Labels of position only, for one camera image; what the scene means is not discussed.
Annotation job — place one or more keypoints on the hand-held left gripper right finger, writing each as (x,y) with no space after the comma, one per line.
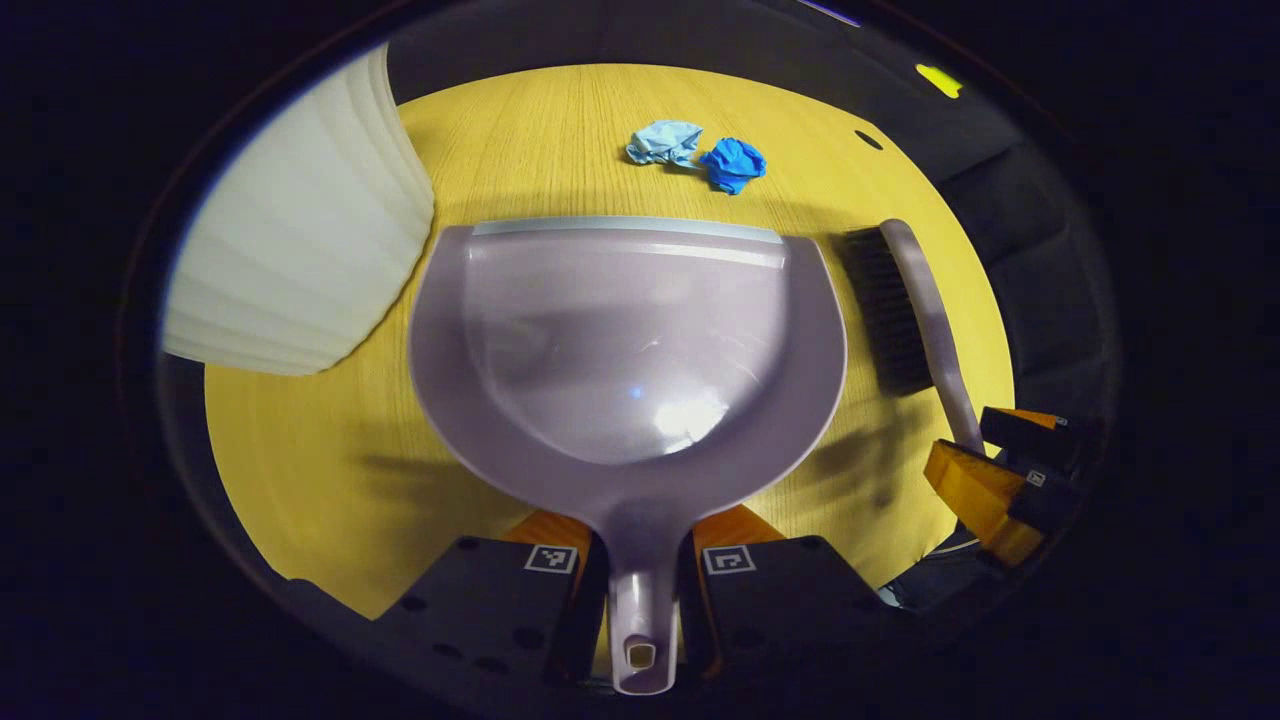
(790,600)

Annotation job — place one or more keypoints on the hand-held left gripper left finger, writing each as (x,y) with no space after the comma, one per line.
(480,600)

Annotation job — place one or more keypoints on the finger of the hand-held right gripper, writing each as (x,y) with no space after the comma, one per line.
(1030,430)
(1040,500)

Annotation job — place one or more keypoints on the small pink broom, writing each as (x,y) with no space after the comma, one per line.
(930,310)

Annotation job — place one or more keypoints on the pink dustpan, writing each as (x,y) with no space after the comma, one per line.
(630,340)

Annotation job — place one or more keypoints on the dark blue paper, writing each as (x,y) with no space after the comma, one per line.
(732,164)

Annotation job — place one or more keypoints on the white garbage bin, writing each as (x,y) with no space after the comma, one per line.
(300,240)

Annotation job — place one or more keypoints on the light blue paper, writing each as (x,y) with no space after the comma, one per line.
(662,140)

